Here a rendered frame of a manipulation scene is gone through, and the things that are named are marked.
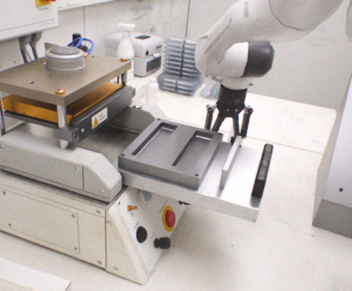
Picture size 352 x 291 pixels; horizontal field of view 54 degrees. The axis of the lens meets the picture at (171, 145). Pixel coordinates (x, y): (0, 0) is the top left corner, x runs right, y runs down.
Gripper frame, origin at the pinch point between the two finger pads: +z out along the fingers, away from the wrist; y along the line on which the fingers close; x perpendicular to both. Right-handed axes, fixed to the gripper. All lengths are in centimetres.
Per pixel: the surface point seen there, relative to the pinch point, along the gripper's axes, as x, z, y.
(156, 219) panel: -28.2, 1.4, -23.0
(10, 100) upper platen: -18, -22, -53
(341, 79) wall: 162, 30, 152
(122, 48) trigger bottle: 72, -10, -28
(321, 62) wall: 171, 19, 136
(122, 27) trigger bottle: 74, -19, -28
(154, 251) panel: -34.0, 5.3, -24.0
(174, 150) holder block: -27.4, -16.2, -20.5
